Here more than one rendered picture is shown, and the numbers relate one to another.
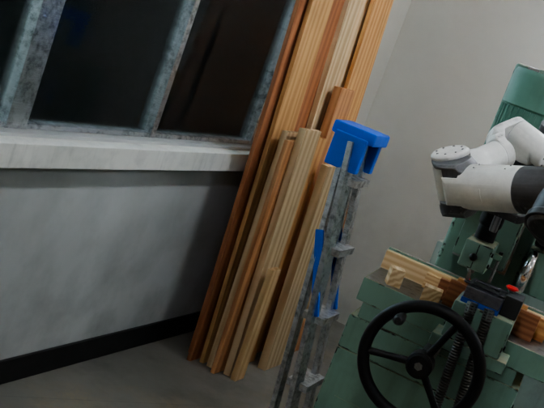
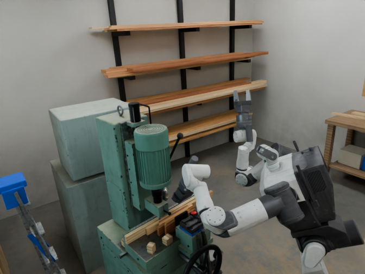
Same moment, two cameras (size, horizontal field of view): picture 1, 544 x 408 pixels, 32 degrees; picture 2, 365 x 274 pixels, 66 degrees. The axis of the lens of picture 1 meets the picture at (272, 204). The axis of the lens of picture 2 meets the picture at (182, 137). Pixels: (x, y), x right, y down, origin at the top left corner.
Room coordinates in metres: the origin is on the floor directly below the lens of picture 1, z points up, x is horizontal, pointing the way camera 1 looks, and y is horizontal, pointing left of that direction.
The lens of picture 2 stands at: (1.52, 0.52, 1.96)
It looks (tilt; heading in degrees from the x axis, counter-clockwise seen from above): 21 degrees down; 302
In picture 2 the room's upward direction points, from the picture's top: 3 degrees counter-clockwise
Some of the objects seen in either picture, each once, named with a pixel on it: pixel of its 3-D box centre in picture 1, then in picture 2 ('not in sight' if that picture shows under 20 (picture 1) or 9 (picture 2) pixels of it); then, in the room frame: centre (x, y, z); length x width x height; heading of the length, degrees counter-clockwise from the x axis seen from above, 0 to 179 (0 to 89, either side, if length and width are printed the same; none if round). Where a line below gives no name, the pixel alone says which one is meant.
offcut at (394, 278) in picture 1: (395, 276); (151, 248); (2.30, -0.35, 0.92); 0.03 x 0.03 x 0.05; 7
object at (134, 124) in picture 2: not in sight; (134, 118); (2.51, -0.57, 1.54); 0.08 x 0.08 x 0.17; 73
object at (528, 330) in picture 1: (490, 310); (181, 221); (2.27, -0.59, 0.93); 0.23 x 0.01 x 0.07; 73
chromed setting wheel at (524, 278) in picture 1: (526, 271); (161, 192); (2.47, -0.69, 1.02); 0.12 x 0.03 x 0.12; 163
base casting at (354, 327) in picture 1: (444, 342); (150, 236); (2.50, -0.57, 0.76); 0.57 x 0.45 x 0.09; 163
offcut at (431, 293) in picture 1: (431, 295); (167, 240); (2.27, -0.44, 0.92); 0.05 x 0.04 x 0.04; 80
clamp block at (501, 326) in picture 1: (479, 324); (193, 233); (2.17, -0.55, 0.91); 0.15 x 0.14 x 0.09; 73
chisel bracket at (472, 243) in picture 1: (478, 256); (156, 206); (2.40, -0.54, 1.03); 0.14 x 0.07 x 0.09; 163
